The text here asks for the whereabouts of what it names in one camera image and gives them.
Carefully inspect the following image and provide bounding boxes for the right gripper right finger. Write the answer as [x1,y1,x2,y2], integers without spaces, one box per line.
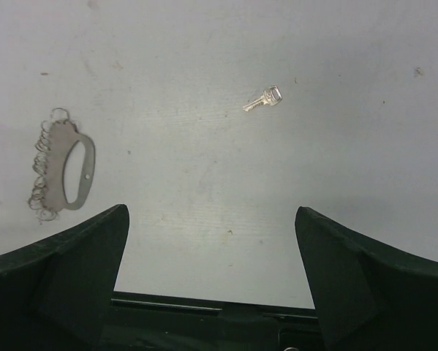
[295,207,438,350]

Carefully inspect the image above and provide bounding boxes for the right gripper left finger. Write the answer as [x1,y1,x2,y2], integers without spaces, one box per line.
[0,204,129,350]

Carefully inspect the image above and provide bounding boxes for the silver key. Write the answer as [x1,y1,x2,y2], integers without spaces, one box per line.
[243,86,282,112]

